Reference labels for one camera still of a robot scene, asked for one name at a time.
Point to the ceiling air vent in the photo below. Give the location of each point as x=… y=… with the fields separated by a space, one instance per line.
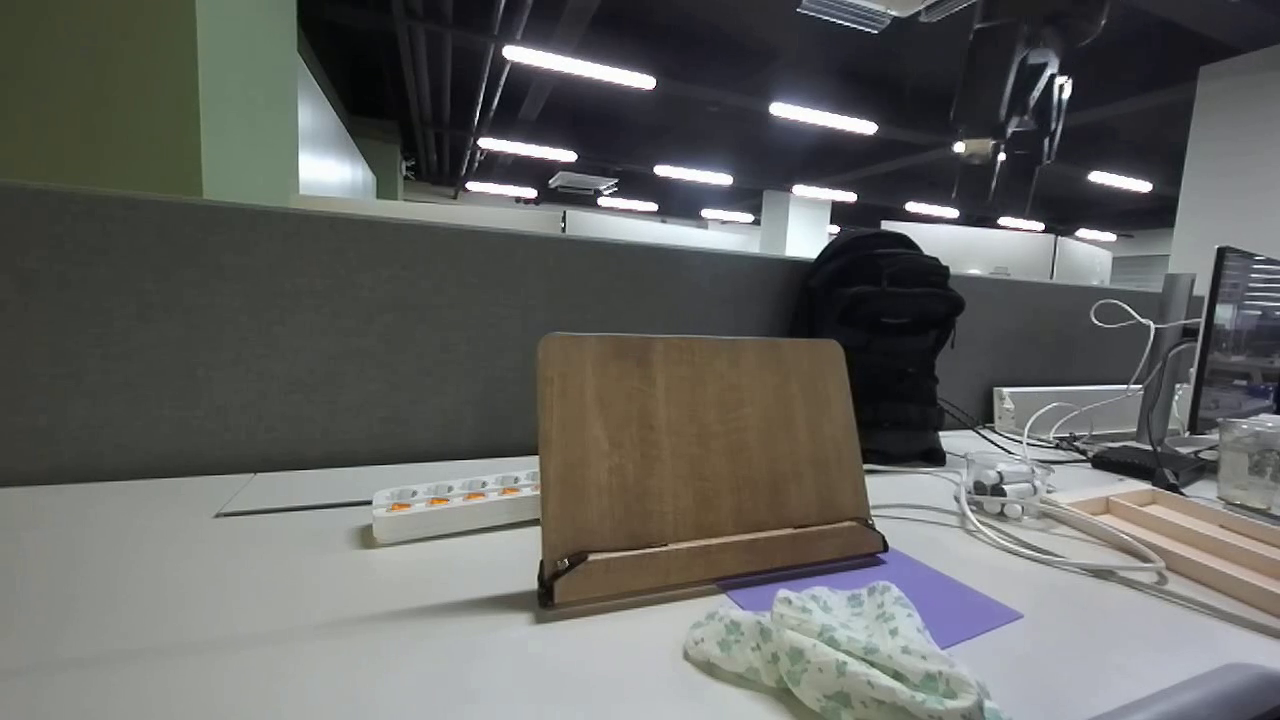
x=865 y=10

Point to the white power strip orange switches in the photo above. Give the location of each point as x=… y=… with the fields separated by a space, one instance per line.
x=454 y=508

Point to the grey monitor stand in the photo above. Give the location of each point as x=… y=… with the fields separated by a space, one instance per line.
x=1174 y=373

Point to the wooden book stand board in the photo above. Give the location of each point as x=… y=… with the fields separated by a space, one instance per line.
x=694 y=442

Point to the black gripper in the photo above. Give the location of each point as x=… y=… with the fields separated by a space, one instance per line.
x=1035 y=107

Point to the white building pillar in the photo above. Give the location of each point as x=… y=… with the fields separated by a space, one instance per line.
x=792 y=225

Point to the clear plastic container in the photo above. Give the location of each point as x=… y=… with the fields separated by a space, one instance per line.
x=1254 y=465

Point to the purple paper sheet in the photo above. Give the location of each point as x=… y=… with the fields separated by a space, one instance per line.
x=953 y=601

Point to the light wooden tray frame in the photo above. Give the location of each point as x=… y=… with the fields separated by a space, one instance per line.
x=1201 y=544

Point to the white green floral cloth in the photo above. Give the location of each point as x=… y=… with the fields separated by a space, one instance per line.
x=840 y=655

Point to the white rectangular box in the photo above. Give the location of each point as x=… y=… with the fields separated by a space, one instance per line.
x=1060 y=407

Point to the white plug adapter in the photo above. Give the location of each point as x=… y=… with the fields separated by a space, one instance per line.
x=1007 y=484

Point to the black computer monitor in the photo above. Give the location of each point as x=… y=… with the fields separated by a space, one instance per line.
x=1242 y=342

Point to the grey fabric desk partition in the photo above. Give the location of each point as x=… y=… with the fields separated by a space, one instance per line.
x=265 y=345

